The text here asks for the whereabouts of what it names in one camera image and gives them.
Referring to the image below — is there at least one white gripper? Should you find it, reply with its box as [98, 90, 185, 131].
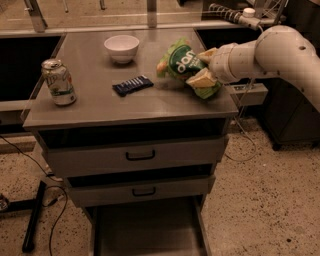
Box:
[186, 43, 238, 88]

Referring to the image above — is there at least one green rice chip bag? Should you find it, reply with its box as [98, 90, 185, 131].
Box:
[156, 37, 221, 99]

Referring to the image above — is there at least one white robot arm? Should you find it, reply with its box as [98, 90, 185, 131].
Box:
[186, 25, 320, 111]

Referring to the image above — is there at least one grey drawer cabinet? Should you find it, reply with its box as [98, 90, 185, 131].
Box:
[20, 27, 240, 256]

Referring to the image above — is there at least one top grey drawer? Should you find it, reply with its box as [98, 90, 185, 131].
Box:
[43, 136, 228, 178]

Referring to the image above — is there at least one grey drawer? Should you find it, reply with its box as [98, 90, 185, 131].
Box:
[89, 196, 212, 256]
[69, 175, 215, 207]
[43, 136, 228, 178]

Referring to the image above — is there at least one bottom grey drawer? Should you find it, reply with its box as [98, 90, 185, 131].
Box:
[89, 196, 212, 256]

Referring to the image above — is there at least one middle grey drawer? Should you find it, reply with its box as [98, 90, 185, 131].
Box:
[69, 175, 215, 207]

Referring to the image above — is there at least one white power strip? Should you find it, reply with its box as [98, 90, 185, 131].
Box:
[208, 3, 262, 31]

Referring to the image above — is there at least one white ceramic bowl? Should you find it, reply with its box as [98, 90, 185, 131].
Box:
[104, 35, 140, 64]

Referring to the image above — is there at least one dark blue snack bar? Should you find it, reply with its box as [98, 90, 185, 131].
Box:
[112, 75, 154, 97]

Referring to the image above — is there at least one dark cabinet at right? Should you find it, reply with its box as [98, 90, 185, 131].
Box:
[259, 0, 320, 150]

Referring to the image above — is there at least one green white soda can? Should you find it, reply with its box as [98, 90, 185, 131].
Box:
[41, 59, 77, 106]

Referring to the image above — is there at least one black floor stand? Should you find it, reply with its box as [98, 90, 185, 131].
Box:
[0, 181, 46, 253]

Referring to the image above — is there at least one grey metal bracket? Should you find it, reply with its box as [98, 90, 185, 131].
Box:
[226, 83, 268, 107]

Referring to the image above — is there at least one white power cable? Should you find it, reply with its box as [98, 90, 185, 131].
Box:
[223, 25, 266, 163]

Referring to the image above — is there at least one black floor cable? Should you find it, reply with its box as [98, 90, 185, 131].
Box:
[0, 134, 69, 256]

